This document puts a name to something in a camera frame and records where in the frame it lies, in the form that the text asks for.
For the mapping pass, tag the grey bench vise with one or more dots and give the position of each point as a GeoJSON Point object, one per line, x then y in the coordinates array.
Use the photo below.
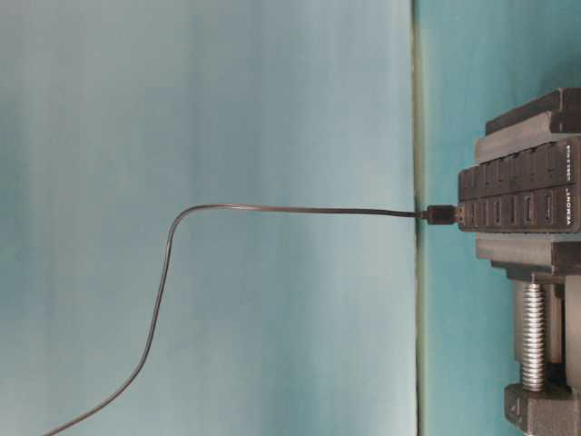
{"type": "Point", "coordinates": [549, 259]}

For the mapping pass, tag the black multi-port USB hub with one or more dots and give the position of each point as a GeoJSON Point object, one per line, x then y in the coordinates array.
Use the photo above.
{"type": "Point", "coordinates": [534, 191]}

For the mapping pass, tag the silver threaded vise screw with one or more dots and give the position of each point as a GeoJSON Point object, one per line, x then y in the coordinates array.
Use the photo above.
{"type": "Point", "coordinates": [534, 350]}

